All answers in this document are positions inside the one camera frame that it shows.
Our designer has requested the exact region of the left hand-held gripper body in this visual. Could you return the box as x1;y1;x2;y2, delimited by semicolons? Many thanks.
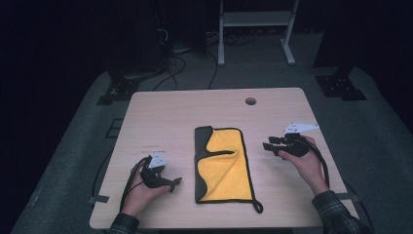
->
139;151;171;190

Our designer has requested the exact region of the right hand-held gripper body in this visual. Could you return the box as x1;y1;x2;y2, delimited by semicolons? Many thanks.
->
278;121;320;159

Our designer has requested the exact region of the yellow and black cloth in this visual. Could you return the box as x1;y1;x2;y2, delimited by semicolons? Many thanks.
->
193;125;265;215

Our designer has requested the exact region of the person's right hand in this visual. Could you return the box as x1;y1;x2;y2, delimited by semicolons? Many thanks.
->
278;135;330;197

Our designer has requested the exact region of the person's left hand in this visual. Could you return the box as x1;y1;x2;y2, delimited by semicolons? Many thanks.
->
120;162;171;218

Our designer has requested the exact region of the grey tape strip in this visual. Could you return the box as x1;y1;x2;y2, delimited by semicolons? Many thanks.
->
88;194;110;206

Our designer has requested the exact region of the black stand base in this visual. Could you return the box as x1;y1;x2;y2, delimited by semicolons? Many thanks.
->
314;62;368;102
96;67;164;106

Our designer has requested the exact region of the left hand-held gripper black cable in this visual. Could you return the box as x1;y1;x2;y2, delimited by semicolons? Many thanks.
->
118;155;154;214

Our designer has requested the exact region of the hand-held gripper black cable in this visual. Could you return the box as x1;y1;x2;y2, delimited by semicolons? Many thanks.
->
118;155;154;214
298;135;331;190

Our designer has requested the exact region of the right hand-held gripper black cable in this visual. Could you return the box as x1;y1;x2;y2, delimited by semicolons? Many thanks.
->
298;135;331;190

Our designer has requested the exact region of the black floor outlet frame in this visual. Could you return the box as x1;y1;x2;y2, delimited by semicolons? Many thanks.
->
104;118;125;139

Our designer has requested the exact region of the black floor cable bundle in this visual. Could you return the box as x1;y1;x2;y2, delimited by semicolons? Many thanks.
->
152;28;257;93

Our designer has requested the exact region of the white metal stand frame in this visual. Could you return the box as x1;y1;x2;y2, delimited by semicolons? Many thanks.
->
217;0;300;67

